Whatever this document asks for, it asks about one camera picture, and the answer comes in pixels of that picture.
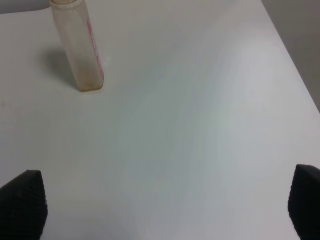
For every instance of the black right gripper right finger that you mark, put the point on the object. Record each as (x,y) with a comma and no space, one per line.
(304,202)

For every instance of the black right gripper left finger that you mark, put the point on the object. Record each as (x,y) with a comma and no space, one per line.
(23,207)

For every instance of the clear plastic drink bottle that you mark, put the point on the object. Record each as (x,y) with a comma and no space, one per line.
(72,21)

